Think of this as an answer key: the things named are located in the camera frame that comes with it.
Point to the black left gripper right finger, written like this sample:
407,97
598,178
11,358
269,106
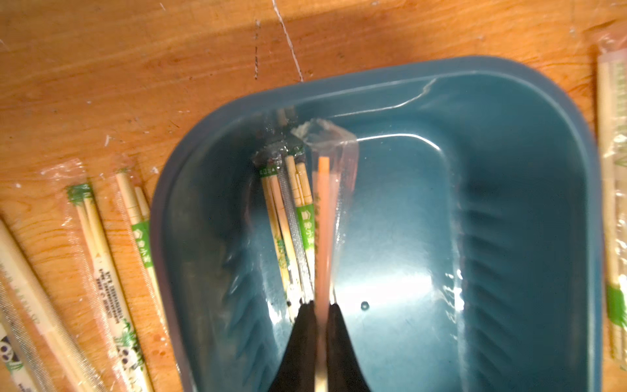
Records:
344,373

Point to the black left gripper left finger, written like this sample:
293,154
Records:
296,371

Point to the chopsticks green band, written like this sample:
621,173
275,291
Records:
281,233

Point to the teal plastic chopstick bin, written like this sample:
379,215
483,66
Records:
472,258

